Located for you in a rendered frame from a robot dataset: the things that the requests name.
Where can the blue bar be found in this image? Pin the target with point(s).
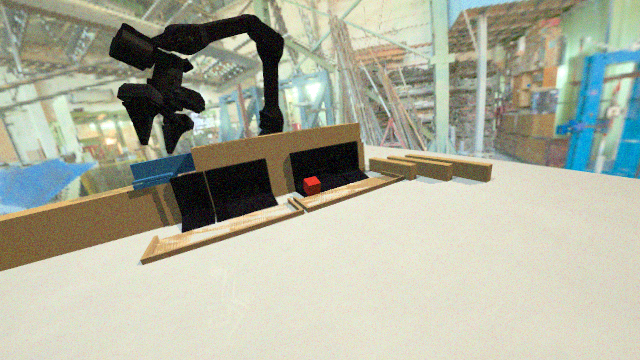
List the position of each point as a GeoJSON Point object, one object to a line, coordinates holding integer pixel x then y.
{"type": "Point", "coordinates": [159, 171]}

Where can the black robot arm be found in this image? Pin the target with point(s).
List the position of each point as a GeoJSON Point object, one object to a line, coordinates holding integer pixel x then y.
{"type": "Point", "coordinates": [134, 48]}

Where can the red block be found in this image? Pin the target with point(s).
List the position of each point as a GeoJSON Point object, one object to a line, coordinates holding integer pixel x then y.
{"type": "Point", "coordinates": [312, 186]}

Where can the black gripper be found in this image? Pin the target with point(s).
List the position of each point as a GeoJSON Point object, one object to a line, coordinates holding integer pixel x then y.
{"type": "Point", "coordinates": [144, 101]}

